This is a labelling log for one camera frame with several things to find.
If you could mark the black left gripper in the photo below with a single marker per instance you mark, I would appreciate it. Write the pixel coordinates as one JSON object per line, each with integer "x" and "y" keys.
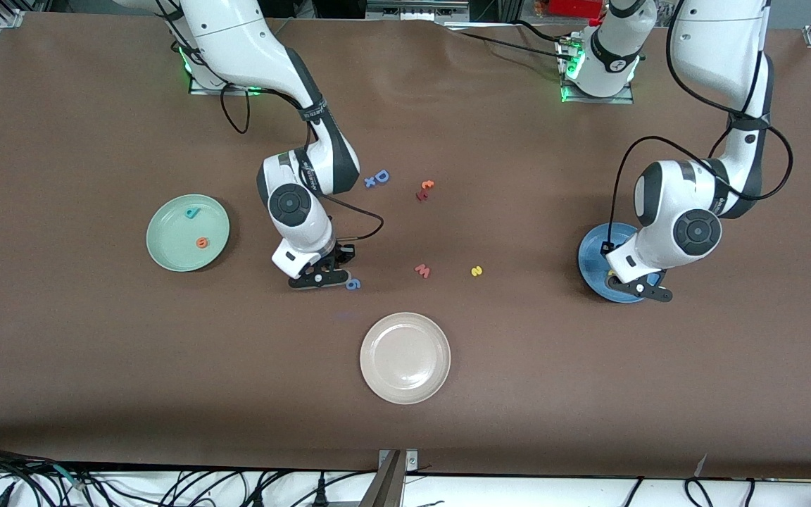
{"x": 615, "y": 280}

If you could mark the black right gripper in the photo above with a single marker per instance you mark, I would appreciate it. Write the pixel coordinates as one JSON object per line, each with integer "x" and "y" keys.
{"x": 341, "y": 253}

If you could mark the teal foam letter p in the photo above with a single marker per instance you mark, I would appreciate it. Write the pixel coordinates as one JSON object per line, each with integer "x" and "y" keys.
{"x": 192, "y": 212}

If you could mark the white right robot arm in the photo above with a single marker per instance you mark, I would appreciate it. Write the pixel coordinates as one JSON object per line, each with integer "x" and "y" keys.
{"x": 291, "y": 204}

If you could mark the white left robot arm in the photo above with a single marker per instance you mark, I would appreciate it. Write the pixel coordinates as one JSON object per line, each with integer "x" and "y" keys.
{"x": 694, "y": 232}

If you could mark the blue foam letter g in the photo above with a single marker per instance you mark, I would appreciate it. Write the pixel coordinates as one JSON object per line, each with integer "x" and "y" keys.
{"x": 355, "y": 284}

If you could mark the blue plate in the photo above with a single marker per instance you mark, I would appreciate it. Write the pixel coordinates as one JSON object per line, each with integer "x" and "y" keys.
{"x": 592, "y": 264}

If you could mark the pink foam letter w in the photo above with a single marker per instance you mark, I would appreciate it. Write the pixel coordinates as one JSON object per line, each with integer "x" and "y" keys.
{"x": 423, "y": 271}

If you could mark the blue foam letter D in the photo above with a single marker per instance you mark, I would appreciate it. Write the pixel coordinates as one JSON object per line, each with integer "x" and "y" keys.
{"x": 378, "y": 178}

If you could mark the dark red foam letter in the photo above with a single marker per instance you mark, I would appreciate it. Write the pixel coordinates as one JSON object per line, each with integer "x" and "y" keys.
{"x": 422, "y": 194}

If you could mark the beige plate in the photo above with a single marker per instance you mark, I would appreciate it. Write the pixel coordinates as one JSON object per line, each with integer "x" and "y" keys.
{"x": 405, "y": 359}

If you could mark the brown table cover sheet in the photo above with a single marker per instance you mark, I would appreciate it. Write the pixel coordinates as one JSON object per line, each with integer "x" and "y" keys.
{"x": 405, "y": 127}

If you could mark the pale green plate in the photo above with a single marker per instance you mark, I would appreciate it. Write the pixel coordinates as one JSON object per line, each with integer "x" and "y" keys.
{"x": 173, "y": 243}

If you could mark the torn white tape scrap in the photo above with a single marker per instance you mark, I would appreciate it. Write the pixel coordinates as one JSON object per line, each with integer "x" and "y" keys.
{"x": 701, "y": 466}

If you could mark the black power plug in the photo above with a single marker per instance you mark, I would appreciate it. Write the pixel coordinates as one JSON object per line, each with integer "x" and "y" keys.
{"x": 321, "y": 493}

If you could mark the red box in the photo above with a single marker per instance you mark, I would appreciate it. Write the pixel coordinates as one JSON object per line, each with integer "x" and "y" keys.
{"x": 574, "y": 7}

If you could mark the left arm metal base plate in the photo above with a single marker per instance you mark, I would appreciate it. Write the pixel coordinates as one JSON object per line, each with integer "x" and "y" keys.
{"x": 624, "y": 100}

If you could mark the metal angle bracket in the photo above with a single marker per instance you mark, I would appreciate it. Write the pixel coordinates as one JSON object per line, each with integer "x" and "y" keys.
{"x": 411, "y": 461}

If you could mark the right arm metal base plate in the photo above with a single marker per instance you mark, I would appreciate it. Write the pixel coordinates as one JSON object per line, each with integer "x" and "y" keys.
{"x": 201, "y": 90}

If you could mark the aluminium profile post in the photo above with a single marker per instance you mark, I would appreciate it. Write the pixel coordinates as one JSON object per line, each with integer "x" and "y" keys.
{"x": 384, "y": 486}

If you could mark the aluminium frame crossbar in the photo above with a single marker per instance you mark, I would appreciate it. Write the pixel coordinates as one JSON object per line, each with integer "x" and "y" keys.
{"x": 434, "y": 8}

